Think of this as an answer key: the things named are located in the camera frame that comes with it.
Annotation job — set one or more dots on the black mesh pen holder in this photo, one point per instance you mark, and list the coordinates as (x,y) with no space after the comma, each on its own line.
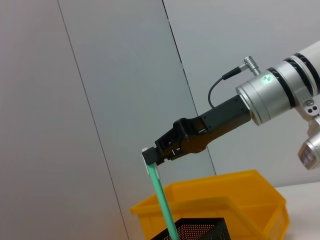
(200,230)

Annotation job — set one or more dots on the green utility knife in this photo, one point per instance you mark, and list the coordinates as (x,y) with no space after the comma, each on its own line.
(162,200)

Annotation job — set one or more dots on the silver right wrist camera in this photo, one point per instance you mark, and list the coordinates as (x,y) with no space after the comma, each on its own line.
(310,152)

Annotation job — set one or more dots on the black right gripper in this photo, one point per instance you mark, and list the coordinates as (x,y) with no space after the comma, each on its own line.
(217,122)

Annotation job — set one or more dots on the yellow plastic bin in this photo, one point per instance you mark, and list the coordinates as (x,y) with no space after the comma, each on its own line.
(250,195)

